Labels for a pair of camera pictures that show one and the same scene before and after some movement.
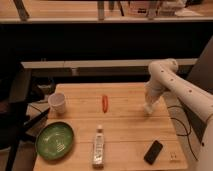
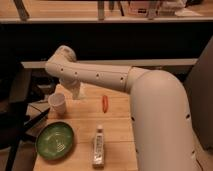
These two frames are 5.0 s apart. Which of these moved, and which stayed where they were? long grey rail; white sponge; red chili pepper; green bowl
Moved: white sponge
Stayed: long grey rail; red chili pepper; green bowl
